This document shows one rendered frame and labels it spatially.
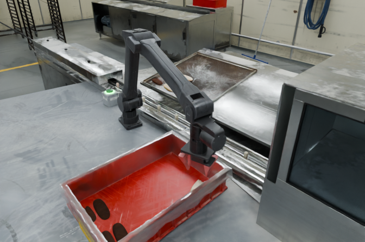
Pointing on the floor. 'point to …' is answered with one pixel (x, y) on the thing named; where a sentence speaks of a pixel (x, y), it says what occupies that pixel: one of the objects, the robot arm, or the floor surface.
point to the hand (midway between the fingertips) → (197, 170)
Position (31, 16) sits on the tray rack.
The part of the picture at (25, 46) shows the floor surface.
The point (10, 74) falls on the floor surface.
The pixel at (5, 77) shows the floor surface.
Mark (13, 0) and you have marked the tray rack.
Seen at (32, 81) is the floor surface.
